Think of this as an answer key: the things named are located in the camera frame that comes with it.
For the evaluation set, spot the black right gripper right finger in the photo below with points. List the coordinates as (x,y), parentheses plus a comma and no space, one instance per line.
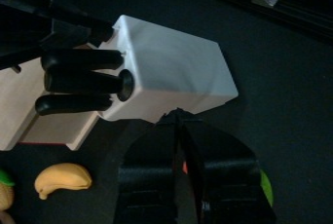
(225,182)

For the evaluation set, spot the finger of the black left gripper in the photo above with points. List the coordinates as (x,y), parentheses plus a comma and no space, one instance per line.
(25,51)
(64,18)

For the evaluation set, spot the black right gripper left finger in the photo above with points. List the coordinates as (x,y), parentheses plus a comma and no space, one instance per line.
(147,176)

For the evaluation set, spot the small orange red toy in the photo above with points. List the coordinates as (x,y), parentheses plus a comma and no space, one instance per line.
(185,168)

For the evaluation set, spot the green toy pear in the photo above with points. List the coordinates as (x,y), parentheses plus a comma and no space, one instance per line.
(266,187)

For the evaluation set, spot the yellow toy banana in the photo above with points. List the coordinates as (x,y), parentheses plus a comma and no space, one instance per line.
(63,177)

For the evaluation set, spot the white toy knife block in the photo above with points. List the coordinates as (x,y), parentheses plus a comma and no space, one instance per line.
(173,65)

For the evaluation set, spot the green yellow toy vegetable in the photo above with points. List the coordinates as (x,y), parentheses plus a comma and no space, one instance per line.
(4,195)

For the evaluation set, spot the black rear frame rail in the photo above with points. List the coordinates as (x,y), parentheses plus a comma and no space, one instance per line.
(304,13)

